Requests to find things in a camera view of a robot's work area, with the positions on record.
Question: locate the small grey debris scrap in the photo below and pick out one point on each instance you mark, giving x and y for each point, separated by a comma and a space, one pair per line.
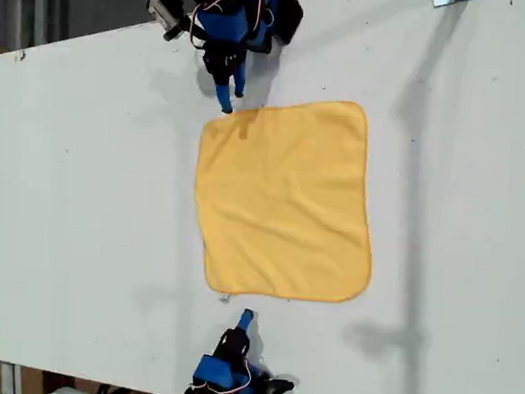
224, 299

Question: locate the brown cardboard box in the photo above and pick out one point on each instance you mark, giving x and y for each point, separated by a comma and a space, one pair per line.
32, 384

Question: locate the yellow square microfiber towel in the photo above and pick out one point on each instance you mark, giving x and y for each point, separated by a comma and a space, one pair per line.
285, 198

